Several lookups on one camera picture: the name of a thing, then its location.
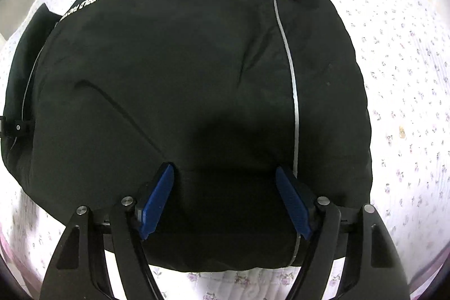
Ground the black hooded jacket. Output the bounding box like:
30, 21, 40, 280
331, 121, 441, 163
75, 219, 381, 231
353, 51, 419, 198
0, 0, 374, 274

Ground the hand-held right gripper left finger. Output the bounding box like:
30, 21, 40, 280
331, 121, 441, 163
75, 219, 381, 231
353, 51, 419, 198
39, 162, 176, 300

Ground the floral white bed sheet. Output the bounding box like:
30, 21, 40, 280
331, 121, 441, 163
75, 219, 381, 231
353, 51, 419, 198
0, 0, 450, 300

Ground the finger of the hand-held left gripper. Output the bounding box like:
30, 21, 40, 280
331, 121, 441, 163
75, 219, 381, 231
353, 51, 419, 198
0, 115, 35, 139

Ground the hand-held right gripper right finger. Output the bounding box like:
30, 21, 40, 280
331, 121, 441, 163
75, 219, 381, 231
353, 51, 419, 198
275, 166, 410, 300

